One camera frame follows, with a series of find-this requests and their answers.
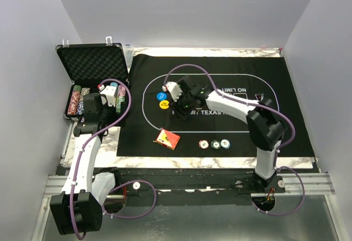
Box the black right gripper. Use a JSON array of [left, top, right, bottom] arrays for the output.
[[169, 90, 195, 120]]

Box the red playing card box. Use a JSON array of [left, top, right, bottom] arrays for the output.
[[153, 129, 180, 150]]

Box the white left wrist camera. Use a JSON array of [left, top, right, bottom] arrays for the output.
[[98, 85, 118, 107]]

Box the green white poker chip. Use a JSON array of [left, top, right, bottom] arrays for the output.
[[211, 140, 221, 150]]

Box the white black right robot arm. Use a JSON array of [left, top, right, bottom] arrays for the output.
[[162, 75, 285, 193]]

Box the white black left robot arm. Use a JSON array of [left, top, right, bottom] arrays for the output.
[[49, 93, 122, 240]]

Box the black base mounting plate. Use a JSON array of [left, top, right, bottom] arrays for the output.
[[93, 167, 285, 206]]

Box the yellow big blind button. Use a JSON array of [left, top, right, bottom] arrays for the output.
[[159, 100, 169, 109]]

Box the pink green chip stack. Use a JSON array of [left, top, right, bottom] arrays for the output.
[[115, 85, 126, 113]]

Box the aluminium extrusion rail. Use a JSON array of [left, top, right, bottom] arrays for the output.
[[43, 173, 336, 198]]

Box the blue white poker chip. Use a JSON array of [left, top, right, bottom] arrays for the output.
[[220, 139, 230, 149]]

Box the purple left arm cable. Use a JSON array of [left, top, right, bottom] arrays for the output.
[[69, 78, 157, 239]]

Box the blue white chip stack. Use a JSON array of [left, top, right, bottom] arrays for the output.
[[76, 87, 90, 115]]

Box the black aluminium chip case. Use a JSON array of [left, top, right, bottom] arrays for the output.
[[55, 36, 129, 119]]

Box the black poker table mat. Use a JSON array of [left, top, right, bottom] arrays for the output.
[[117, 54, 314, 157]]

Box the red white poker chip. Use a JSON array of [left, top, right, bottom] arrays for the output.
[[199, 140, 209, 149]]

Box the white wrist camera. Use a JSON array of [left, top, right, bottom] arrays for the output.
[[162, 81, 183, 102], [98, 85, 118, 107]]

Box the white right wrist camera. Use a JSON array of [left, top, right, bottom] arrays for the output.
[[162, 81, 183, 102]]

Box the blue small blind button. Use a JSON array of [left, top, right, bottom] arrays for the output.
[[156, 92, 167, 101]]

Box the red white chip stack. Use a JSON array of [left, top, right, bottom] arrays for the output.
[[67, 91, 80, 115]]

